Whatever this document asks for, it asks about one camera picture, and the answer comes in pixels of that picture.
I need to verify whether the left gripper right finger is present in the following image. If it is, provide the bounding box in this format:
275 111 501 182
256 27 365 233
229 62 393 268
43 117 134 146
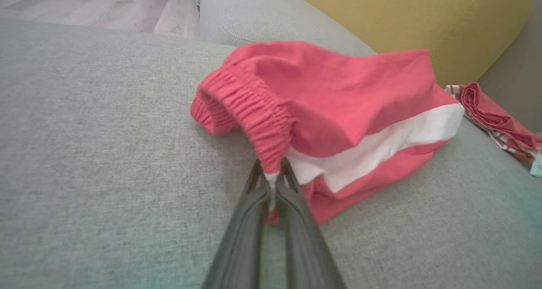
274 158 346 289

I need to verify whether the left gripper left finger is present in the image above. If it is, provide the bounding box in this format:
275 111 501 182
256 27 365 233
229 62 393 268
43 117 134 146
202 160 271 289

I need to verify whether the red shorts white stripe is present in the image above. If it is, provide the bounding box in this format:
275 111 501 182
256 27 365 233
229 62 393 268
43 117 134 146
190 41 465 226

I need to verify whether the red Bulls 23 jersey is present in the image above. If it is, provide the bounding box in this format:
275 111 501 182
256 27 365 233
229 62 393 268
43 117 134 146
445 83 542 177

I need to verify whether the grey sofa seat cushion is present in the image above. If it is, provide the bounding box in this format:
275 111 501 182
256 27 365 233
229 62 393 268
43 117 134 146
199 0 377 57

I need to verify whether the yellow sofa back cushion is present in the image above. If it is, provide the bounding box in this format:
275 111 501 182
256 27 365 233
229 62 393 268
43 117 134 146
300 0 533 88

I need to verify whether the taupe sofa side panel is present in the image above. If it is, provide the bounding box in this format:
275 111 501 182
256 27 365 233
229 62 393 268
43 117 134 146
478 0 542 133

